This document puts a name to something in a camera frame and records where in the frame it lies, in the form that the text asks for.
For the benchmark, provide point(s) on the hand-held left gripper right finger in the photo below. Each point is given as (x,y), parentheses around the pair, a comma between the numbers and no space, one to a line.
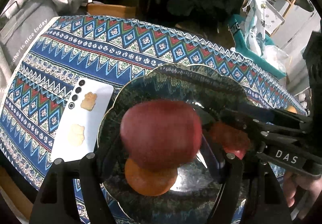
(227,168)

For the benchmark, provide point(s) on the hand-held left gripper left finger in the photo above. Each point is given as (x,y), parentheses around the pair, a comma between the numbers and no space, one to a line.
(108,162)

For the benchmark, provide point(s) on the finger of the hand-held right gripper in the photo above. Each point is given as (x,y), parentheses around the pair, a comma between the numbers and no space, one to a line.
(276,141)
(276,117)

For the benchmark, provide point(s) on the red apple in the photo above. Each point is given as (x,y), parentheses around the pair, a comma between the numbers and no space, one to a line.
(227,136)
(161,133)

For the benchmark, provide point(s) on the dark glass bowl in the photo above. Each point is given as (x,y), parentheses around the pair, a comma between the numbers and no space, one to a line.
(176,83)

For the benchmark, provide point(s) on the person's right hand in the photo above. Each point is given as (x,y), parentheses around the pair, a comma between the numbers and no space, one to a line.
(309,193)

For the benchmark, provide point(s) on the white shoe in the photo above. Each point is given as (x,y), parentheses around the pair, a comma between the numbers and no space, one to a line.
(303,100)

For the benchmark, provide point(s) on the clear plastic bag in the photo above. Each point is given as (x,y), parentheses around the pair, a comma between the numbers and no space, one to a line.
(275,58)

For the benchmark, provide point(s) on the white smartphone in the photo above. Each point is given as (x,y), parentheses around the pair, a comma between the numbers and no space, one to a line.
(100,93)

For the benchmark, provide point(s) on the teal box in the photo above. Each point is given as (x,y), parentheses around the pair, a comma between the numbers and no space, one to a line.
(241,40)

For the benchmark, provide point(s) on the white lattice basket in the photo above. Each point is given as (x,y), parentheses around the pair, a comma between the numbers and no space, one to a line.
(273,19)

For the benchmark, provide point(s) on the blue patterned tablecloth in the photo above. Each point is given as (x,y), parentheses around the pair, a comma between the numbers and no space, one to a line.
(75,45)

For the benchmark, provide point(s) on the wooden drawer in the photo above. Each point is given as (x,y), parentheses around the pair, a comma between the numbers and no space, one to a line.
(110,10)

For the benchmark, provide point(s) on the grey printed bag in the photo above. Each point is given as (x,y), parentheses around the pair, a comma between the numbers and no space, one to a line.
(25,27)

